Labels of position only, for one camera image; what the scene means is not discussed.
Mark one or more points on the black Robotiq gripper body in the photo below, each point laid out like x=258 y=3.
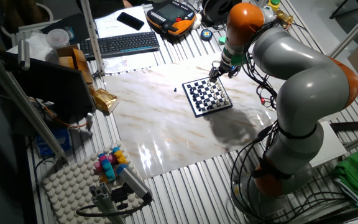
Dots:
x=225 y=69

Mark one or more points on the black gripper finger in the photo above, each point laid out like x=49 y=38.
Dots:
x=217 y=77
x=211 y=76

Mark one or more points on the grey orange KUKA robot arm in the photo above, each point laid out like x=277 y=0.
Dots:
x=306 y=77

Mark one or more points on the blue white chessboard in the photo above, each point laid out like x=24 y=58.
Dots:
x=207 y=98

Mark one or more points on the small green plastic part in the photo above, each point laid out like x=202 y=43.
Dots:
x=222 y=40

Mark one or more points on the black filament spool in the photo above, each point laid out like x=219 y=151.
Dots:
x=217 y=12

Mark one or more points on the orange black teach pendant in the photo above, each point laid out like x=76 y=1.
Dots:
x=169 y=17

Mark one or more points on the glossy marble pattern mat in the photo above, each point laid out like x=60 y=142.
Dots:
x=154 y=124

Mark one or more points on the gold foil wrapper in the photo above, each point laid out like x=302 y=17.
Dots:
x=284 y=18

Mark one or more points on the yellow box green button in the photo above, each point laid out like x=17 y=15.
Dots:
x=273 y=5

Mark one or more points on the white paper sheet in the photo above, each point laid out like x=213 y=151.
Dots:
x=129 y=62
x=107 y=26

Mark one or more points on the black computer keyboard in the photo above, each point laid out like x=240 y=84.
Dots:
x=120 y=43

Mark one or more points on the black smartphone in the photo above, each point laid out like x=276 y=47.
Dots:
x=130 y=20

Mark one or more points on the gold foil bag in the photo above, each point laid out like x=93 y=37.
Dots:
x=104 y=99

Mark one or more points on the flat white box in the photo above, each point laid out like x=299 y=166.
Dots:
x=329 y=146

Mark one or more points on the brown cardboard box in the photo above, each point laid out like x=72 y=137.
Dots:
x=76 y=60

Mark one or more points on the colourful stacked toy blocks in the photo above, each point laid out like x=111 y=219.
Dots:
x=108 y=166

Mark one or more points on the black metal bar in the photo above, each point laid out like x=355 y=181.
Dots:
x=353 y=126

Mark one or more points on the computer mouse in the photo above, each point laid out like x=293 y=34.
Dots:
x=69 y=32

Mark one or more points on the black mouse pad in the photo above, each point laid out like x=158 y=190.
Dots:
x=64 y=21

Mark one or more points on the clear plastic container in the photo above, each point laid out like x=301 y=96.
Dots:
x=57 y=38

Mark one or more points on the black monitor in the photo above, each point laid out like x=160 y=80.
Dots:
x=51 y=84

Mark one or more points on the short aluminium profile piece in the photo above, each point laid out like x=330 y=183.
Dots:
x=104 y=202

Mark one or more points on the blue plastic package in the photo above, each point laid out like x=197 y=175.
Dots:
x=53 y=143

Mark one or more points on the white crumpled paper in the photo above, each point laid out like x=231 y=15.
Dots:
x=36 y=46

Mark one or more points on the white bumpy foam pad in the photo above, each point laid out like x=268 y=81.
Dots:
x=70 y=189

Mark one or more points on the long slanted aluminium profile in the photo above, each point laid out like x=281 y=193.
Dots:
x=20 y=99

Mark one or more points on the upright aluminium profile post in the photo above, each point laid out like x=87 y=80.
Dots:
x=92 y=37

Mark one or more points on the silver depth camera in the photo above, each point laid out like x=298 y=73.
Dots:
x=134 y=182

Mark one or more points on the slanted aluminium frame profile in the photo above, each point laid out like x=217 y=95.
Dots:
x=353 y=32

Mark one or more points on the black camera clamp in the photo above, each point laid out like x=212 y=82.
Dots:
x=120 y=196

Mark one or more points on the white round chair frame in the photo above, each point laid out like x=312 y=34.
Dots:
x=47 y=9

